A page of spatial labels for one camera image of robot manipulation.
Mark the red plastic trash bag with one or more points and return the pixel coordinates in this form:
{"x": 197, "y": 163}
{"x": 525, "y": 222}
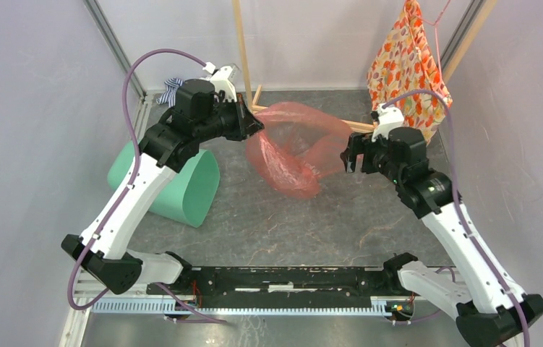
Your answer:
{"x": 298, "y": 147}

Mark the pink wire hanger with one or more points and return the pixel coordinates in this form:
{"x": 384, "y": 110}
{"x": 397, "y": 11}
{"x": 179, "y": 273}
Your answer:
{"x": 435, "y": 24}

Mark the left aluminium corner post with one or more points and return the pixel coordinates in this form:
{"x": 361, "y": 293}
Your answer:
{"x": 109, "y": 36}

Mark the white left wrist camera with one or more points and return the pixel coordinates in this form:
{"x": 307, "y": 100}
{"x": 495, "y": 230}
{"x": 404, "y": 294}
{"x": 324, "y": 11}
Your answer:
{"x": 223, "y": 79}

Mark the aluminium corner post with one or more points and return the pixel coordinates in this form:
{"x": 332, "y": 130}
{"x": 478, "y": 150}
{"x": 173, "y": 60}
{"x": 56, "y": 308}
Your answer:
{"x": 465, "y": 32}
{"x": 109, "y": 36}

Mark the green plastic trash bin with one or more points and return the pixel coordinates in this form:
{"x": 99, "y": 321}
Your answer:
{"x": 184, "y": 197}

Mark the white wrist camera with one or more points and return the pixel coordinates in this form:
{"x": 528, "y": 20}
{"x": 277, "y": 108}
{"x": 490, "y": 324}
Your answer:
{"x": 389, "y": 117}
{"x": 223, "y": 79}

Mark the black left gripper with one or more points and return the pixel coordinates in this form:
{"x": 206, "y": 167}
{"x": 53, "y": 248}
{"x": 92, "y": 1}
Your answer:
{"x": 246, "y": 126}

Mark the slotted cable duct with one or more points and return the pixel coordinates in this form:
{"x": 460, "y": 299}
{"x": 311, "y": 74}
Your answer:
{"x": 164, "y": 305}

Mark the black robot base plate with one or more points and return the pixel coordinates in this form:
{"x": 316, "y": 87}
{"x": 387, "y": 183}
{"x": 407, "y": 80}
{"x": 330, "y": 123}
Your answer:
{"x": 286, "y": 287}

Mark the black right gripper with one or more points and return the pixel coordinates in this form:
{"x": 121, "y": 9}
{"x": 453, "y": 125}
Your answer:
{"x": 361, "y": 143}

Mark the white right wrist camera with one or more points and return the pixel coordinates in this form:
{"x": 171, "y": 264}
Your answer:
{"x": 389, "y": 117}

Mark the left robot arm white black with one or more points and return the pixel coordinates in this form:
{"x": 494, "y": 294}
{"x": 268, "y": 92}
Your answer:
{"x": 201, "y": 112}

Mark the floral orange cloth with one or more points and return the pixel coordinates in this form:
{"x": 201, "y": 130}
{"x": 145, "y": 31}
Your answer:
{"x": 405, "y": 62}

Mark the right aluminium corner post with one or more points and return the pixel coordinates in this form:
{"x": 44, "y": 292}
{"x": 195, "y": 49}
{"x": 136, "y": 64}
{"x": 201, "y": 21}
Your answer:
{"x": 465, "y": 32}

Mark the blue white striped cloth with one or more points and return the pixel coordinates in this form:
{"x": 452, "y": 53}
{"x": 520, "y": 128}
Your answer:
{"x": 168, "y": 97}

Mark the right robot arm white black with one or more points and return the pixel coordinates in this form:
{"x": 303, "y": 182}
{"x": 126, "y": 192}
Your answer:
{"x": 488, "y": 307}

